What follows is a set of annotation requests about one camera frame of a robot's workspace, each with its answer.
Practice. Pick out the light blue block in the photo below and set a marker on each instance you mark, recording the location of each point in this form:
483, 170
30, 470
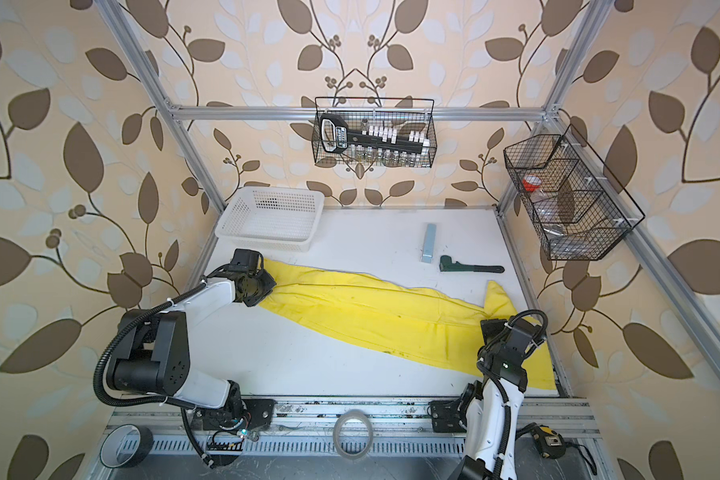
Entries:
427, 251

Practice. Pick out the back black wire basket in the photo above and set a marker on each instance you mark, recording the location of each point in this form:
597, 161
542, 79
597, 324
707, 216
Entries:
408, 113

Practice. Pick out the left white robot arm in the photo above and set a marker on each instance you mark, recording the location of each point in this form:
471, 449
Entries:
149, 359

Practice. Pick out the black socket set holder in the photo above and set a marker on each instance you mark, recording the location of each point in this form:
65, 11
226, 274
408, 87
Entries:
336, 135

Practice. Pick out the clear tape roll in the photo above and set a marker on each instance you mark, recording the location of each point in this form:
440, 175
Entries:
353, 435

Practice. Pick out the white plastic basket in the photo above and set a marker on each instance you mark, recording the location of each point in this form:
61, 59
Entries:
271, 218

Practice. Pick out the green pipe wrench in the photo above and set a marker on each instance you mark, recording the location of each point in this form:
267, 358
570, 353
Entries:
447, 264

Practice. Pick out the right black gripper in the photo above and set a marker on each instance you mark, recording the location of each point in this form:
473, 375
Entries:
496, 324

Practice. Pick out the yellow trousers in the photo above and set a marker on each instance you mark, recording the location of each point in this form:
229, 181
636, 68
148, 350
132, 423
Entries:
431, 340

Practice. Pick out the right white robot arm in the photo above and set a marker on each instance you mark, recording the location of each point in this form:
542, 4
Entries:
492, 409

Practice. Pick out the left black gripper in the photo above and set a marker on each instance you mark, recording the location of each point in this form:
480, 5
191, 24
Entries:
269, 284

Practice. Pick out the side black wire basket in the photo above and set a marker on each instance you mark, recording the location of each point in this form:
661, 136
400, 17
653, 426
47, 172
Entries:
583, 210

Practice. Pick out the black tape roll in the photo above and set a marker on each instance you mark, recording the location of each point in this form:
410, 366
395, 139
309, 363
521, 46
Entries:
126, 446

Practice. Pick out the red white cup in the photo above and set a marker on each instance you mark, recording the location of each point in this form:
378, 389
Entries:
531, 183

